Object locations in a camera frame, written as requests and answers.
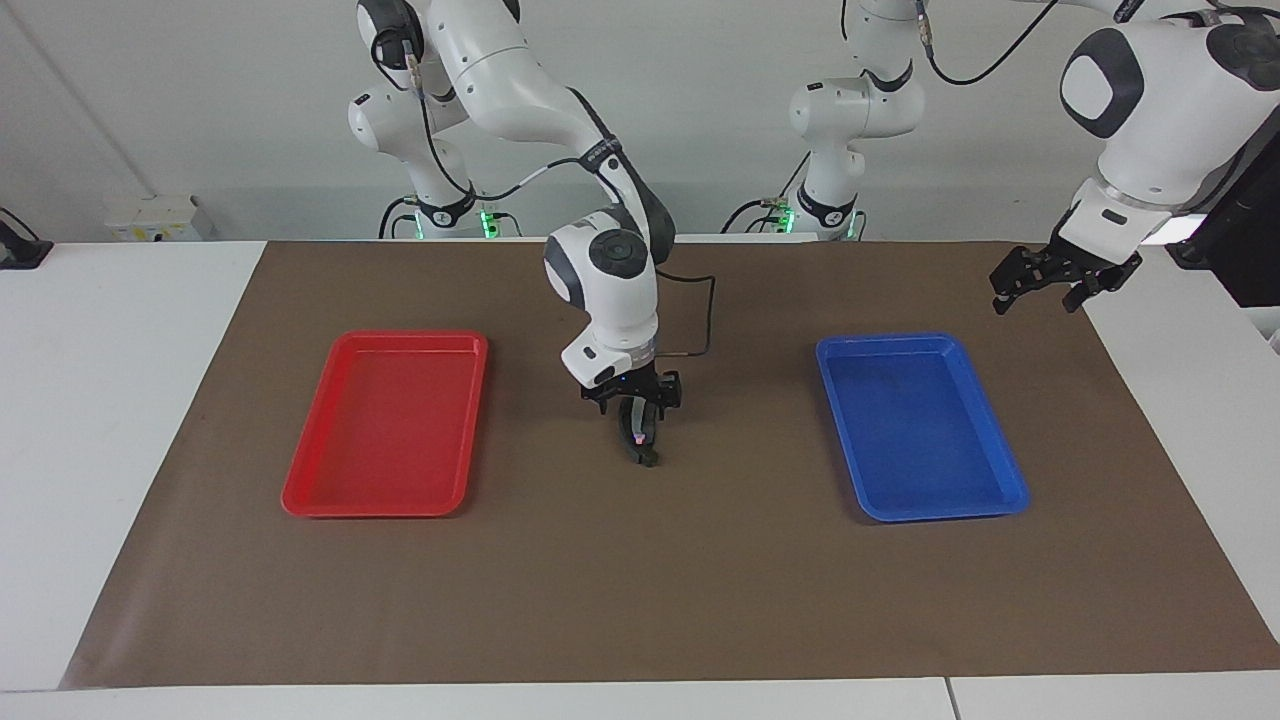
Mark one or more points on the black clamp mount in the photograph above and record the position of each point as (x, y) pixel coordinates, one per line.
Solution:
(22, 250)

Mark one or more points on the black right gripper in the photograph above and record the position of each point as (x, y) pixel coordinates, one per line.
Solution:
(630, 388)

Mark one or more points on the blue plastic tray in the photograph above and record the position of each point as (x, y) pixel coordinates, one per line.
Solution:
(920, 430)

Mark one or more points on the red plastic tray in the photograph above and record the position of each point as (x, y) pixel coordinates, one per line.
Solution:
(390, 430)

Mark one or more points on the white wall socket box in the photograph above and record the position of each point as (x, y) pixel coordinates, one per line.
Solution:
(160, 218)

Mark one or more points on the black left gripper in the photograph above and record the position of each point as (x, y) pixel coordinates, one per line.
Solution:
(1085, 265)

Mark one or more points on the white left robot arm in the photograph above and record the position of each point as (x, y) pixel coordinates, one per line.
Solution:
(1150, 120)

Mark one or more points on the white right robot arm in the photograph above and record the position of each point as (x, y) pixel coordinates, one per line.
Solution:
(610, 290)

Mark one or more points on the brown table mat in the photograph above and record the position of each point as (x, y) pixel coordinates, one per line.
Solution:
(640, 600)

